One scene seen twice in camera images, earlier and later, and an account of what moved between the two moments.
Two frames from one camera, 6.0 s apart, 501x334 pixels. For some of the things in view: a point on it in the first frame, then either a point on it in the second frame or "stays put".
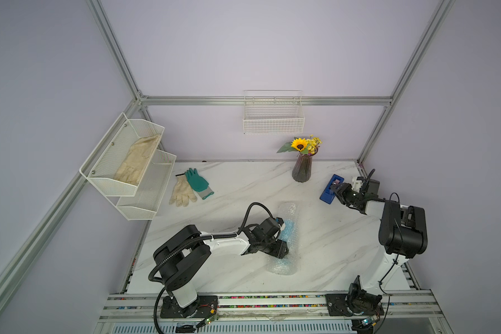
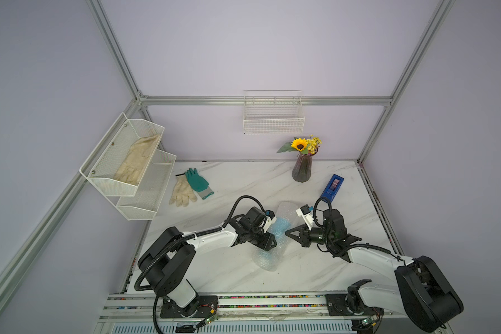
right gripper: (342, 191) -> (304, 235)
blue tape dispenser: (329, 193) stays put
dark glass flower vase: (302, 169) stays put
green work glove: (198, 184) stays put
